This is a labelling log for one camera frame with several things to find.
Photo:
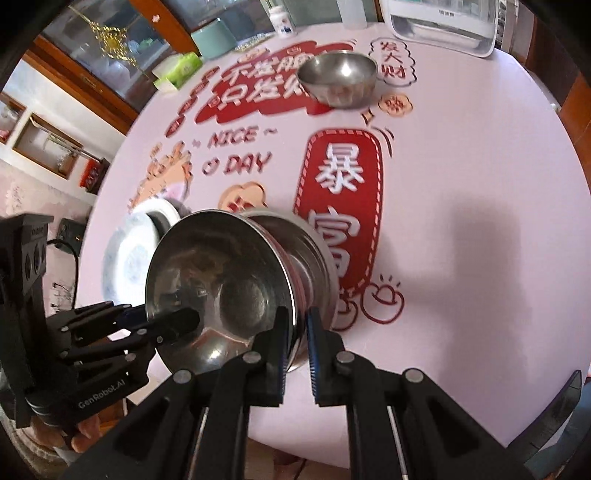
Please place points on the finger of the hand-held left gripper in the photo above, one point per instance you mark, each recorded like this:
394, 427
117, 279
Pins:
178, 321
131, 315

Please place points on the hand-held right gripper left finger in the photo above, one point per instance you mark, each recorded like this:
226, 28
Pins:
277, 355

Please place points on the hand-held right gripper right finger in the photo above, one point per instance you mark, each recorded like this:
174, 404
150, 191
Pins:
315, 355

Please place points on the white blue patterned plate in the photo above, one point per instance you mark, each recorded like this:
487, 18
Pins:
129, 263

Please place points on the person's left forearm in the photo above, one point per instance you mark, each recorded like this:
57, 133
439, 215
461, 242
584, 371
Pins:
23, 438

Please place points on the person's left hand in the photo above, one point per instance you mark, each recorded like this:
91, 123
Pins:
87, 431

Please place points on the black power strip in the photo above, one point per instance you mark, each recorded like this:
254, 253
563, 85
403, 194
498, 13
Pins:
73, 230

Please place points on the plain white plate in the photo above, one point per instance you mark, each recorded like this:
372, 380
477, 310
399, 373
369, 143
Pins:
159, 205

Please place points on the red box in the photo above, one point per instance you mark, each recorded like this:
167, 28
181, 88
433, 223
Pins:
94, 173

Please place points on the printed pink tablecloth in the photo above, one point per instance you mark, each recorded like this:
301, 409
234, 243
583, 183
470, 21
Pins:
461, 184

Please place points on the wooden glass cabinet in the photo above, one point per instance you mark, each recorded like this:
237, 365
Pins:
115, 69

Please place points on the green tissue packet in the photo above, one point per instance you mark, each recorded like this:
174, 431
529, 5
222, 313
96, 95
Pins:
180, 69

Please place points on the gold hanging ornament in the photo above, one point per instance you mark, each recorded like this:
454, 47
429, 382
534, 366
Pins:
111, 39

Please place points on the teal ceramic cup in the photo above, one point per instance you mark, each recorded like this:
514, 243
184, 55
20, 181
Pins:
213, 39

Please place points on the gold rimmed blister tray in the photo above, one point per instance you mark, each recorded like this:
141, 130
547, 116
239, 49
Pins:
253, 42

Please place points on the white pill bottle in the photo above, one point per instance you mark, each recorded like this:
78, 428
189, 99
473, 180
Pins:
282, 21

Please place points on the clear squeeze bottle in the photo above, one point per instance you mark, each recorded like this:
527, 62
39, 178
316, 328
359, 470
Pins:
352, 11

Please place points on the clear plastic storage box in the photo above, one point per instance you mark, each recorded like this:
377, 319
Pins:
441, 27

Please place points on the brown wooden furniture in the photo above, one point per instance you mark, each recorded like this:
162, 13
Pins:
561, 87

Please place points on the wooden wall shelf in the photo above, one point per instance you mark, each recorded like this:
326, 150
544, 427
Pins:
41, 138

